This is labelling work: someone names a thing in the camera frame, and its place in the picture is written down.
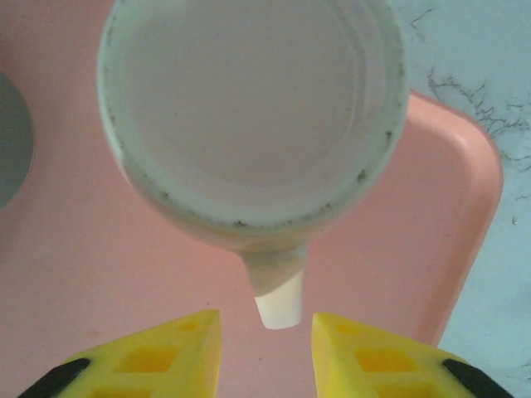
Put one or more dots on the grey mug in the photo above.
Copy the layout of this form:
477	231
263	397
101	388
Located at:
14	141

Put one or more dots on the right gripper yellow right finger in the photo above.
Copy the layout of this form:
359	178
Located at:
373	365

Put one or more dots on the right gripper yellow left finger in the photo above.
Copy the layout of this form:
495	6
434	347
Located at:
166	365

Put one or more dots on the salmon pink plastic tray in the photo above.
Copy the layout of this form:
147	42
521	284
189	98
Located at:
83	269

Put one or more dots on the white mug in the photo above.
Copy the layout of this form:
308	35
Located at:
249	124

